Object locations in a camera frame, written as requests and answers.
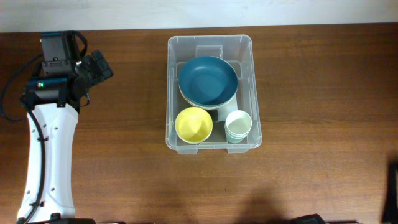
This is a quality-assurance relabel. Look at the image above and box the blue bowl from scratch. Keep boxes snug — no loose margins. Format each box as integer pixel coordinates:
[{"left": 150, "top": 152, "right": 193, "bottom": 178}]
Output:
[{"left": 178, "top": 56, "right": 238, "bottom": 106}]

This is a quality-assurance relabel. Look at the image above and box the cream cup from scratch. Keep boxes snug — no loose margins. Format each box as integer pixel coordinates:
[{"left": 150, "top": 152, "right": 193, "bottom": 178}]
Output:
[{"left": 225, "top": 110, "right": 252, "bottom": 136}]

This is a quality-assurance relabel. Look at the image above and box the beige bowl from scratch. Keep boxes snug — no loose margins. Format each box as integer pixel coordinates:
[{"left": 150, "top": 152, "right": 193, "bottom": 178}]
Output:
[{"left": 179, "top": 89, "right": 238, "bottom": 110}]

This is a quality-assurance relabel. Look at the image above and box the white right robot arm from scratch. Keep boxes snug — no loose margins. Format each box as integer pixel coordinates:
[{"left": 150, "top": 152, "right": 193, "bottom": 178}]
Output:
[{"left": 290, "top": 160, "right": 397, "bottom": 224}]

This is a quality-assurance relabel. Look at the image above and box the clear plastic storage bin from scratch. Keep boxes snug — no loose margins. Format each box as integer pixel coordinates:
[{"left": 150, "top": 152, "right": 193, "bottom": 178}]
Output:
[{"left": 165, "top": 34, "right": 262, "bottom": 154}]

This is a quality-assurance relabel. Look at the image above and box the white label in bin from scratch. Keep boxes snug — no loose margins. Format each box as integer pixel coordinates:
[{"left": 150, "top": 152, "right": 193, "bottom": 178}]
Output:
[{"left": 217, "top": 95, "right": 238, "bottom": 121}]

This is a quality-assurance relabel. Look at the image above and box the yellow small bowl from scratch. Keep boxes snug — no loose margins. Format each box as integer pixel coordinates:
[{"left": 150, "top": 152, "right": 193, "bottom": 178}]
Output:
[{"left": 175, "top": 107, "right": 213, "bottom": 144}]

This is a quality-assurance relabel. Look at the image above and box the mint green cup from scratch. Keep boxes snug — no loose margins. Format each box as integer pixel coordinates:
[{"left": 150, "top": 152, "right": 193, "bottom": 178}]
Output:
[{"left": 224, "top": 125, "right": 250, "bottom": 144}]

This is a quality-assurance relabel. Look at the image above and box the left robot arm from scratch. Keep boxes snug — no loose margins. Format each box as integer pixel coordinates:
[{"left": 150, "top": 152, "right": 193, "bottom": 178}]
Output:
[{"left": 17, "top": 31, "right": 113, "bottom": 223}]

